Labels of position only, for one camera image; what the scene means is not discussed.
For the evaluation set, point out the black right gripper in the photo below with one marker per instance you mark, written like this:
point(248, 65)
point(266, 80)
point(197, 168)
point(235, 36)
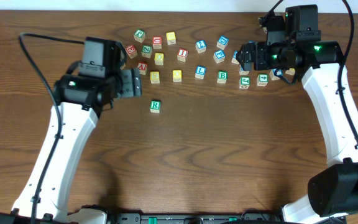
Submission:
point(251, 48)

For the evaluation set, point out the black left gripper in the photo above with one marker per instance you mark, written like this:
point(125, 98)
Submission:
point(135, 81)

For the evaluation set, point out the green B letter block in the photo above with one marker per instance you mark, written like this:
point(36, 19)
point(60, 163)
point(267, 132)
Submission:
point(222, 77)

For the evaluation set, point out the green R letter block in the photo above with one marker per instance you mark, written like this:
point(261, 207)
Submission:
point(155, 106)

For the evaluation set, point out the yellow O letter block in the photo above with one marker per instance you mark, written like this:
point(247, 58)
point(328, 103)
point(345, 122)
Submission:
point(177, 75)

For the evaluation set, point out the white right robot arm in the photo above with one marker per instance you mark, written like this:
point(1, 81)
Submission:
point(294, 42)

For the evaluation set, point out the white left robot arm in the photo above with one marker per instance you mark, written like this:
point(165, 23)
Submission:
point(88, 87)

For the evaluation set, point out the red A letter block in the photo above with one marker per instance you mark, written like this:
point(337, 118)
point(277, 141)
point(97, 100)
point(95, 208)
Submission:
point(142, 66)

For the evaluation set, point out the blue 5 number block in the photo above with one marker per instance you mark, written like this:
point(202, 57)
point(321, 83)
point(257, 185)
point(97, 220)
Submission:
point(234, 59)

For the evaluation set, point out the blue T letter block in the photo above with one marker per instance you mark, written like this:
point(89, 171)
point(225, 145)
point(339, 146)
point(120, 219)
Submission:
point(242, 71)

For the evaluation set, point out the yellow S letter block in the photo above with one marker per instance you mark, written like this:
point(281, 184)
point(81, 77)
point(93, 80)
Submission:
point(155, 77)

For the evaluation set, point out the green 4 number block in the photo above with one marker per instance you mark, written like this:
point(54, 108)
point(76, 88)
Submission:
point(262, 79)

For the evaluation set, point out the green J block right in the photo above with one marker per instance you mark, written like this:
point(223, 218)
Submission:
point(244, 82)

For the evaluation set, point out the red E letter block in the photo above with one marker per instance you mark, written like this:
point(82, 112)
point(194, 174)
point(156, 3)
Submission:
point(131, 51)

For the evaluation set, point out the blue L block right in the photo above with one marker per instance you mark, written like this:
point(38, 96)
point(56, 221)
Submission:
point(275, 74)

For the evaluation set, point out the green Z letter block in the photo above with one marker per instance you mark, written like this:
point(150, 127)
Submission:
point(146, 51)

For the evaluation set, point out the blue D letter block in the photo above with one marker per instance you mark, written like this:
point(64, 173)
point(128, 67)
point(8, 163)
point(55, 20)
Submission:
point(222, 42)

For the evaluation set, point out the blue P letter block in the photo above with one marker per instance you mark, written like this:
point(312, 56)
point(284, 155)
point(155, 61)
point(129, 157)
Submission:
point(219, 56)

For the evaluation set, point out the yellow O block upper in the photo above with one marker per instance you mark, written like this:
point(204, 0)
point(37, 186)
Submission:
point(159, 58)

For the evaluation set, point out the yellow G letter block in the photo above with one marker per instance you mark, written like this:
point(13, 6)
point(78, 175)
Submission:
point(290, 71)

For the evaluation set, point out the green J letter block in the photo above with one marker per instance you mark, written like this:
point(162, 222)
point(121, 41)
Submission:
point(139, 35)

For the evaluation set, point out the red U letter block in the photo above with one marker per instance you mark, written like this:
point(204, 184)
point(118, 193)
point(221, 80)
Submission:
point(157, 42)

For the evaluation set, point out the blue 2 number block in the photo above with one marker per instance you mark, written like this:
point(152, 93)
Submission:
point(200, 46)

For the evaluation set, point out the blue L letter block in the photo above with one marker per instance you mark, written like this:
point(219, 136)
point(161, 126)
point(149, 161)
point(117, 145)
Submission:
point(200, 72)

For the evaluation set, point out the yellow block top row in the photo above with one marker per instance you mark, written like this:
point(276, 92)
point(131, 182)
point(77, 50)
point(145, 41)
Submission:
point(171, 38)

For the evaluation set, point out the red I letter block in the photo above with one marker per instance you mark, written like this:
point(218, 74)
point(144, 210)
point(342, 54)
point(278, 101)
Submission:
point(182, 55)

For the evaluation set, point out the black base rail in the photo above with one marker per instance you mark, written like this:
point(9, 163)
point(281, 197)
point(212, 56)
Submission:
point(252, 217)

